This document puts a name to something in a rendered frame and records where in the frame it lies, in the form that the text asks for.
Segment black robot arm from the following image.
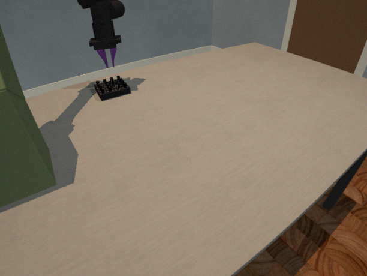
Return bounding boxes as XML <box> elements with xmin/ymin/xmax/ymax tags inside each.
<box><xmin>77</xmin><ymin>0</ymin><xmax>125</xmax><ymax>40</ymax></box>

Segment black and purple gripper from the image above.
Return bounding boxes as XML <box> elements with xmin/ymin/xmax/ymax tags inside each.
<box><xmin>89</xmin><ymin>20</ymin><xmax>121</xmax><ymax>68</ymax></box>

